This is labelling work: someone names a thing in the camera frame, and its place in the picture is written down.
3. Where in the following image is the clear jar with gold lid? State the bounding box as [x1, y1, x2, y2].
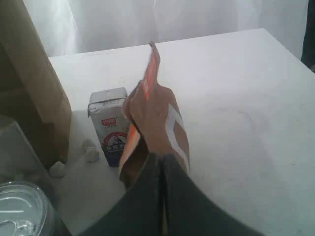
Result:
[0, 116, 57, 200]

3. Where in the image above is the white backdrop curtain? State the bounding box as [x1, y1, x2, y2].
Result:
[25, 0, 308, 58]

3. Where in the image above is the can with clear plastic lid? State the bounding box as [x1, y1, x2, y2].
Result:
[0, 181, 56, 236]

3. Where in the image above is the small white milk carton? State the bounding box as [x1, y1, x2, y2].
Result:
[88, 88, 130, 167]

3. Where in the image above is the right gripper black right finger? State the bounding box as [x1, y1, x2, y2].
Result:
[161, 154, 262, 236]

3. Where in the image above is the brown pouch with orange label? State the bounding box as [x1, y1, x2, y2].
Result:
[119, 42, 190, 189]

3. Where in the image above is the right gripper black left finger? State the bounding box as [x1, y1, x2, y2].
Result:
[81, 153, 163, 236]

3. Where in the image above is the white crumpled ball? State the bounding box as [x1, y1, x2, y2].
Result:
[49, 161, 66, 178]
[85, 147, 99, 163]
[82, 138, 95, 152]
[13, 172, 28, 181]

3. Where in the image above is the brown paper shopping bag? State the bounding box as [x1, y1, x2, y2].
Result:
[0, 0, 71, 167]

